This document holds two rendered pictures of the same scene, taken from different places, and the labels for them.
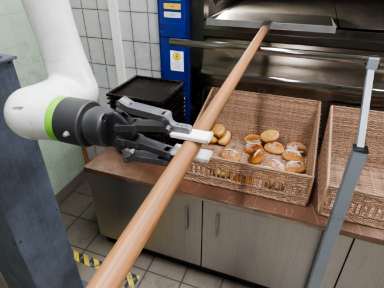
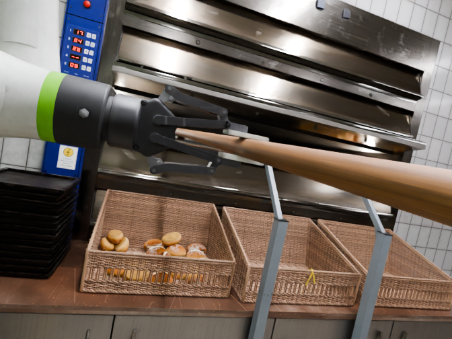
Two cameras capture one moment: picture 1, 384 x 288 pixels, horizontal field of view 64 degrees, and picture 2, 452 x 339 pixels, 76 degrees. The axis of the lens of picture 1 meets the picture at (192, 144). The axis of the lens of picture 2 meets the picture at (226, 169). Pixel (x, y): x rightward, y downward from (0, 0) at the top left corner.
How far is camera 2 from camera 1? 0.43 m
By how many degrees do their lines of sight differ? 44
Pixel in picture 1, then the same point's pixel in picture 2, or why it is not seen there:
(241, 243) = not seen: outside the picture
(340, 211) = (269, 286)
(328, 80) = (220, 184)
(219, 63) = (119, 163)
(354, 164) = (279, 234)
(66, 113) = (86, 86)
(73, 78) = not seen: hidden behind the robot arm
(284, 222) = (213, 318)
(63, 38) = (48, 22)
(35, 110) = (22, 73)
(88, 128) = (122, 110)
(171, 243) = not seen: outside the picture
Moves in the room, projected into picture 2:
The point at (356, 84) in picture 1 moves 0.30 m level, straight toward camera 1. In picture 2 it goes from (240, 189) to (251, 200)
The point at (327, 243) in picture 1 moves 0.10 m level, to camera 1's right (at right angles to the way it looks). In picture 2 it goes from (258, 329) to (277, 323)
